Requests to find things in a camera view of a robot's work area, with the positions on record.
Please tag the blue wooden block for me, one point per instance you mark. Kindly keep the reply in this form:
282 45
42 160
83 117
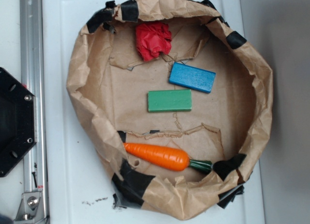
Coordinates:
192 77

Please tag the aluminium extrusion rail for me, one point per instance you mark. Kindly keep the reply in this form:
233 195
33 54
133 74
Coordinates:
32 75

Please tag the metal corner bracket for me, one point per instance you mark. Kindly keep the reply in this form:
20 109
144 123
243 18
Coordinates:
31 209

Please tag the brown paper bag bin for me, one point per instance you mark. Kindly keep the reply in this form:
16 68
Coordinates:
108 82

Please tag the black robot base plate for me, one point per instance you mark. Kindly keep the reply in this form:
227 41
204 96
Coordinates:
17 124

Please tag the orange toy carrot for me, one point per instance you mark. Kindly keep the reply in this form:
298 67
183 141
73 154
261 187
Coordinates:
167 157

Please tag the green wooden block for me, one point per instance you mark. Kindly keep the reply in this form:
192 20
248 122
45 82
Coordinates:
170 101

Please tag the red paper ball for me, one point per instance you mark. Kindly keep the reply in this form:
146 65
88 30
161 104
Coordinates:
152 39

